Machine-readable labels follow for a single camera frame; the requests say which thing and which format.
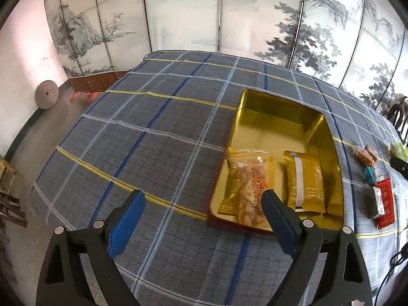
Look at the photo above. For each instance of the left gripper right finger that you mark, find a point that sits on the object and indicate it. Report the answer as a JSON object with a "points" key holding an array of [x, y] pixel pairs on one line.
{"points": [[344, 279]]}

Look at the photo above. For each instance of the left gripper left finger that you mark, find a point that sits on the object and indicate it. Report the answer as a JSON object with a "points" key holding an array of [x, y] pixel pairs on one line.
{"points": [[62, 279]]}

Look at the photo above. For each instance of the blue candy packet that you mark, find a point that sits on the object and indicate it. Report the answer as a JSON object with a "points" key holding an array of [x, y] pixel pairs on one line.
{"points": [[370, 175]]}

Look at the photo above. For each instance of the clear bag of peanuts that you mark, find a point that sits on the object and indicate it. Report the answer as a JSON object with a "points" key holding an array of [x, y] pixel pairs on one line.
{"points": [[363, 157]]}

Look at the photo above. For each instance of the red step cake packet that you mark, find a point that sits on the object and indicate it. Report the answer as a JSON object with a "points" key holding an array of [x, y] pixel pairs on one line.
{"points": [[388, 218]]}

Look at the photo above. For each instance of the orange fried twist snack packet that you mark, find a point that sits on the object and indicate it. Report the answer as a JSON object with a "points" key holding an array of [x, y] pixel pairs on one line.
{"points": [[250, 172]]}

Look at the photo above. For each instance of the brown sesame cake packet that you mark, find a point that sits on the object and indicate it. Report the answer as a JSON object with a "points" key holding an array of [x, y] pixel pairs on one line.
{"points": [[372, 152]]}

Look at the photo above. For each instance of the grey silver snack packet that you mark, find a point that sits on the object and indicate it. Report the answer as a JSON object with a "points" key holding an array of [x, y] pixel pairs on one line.
{"points": [[374, 203]]}

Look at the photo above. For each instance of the green tissue pack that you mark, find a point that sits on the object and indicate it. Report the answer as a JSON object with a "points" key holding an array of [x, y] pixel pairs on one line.
{"points": [[399, 151]]}

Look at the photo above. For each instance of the dark wooden chair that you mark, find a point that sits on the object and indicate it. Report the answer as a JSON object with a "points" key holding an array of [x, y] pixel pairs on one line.
{"points": [[397, 116]]}

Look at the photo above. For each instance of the wooden stool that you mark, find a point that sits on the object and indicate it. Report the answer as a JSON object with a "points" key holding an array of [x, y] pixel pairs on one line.
{"points": [[10, 205]]}

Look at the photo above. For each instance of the gold snack packet in tin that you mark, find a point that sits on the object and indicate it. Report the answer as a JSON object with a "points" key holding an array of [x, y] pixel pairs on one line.
{"points": [[305, 182]]}

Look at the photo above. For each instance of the red gold toffee tin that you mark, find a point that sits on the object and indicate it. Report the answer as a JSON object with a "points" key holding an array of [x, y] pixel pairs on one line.
{"points": [[276, 125]]}

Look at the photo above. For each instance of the painted folding screen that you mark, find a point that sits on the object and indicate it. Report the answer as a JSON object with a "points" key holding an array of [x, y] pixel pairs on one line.
{"points": [[359, 46]]}

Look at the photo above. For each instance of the blue plaid tablecloth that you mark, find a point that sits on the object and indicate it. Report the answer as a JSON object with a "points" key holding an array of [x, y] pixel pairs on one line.
{"points": [[163, 128]]}

